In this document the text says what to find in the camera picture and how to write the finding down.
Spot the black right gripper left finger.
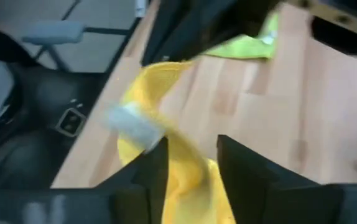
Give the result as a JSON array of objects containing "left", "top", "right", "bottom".
[{"left": 0, "top": 136, "right": 169, "bottom": 224}]

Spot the lime green microfiber towel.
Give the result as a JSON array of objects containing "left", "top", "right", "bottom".
[{"left": 202, "top": 11, "right": 281, "bottom": 60}]

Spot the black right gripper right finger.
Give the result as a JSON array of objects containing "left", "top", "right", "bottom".
[{"left": 217, "top": 134, "right": 357, "bottom": 224}]

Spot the yellow microfiber towel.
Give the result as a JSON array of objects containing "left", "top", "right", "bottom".
[{"left": 103, "top": 60, "right": 238, "bottom": 224}]

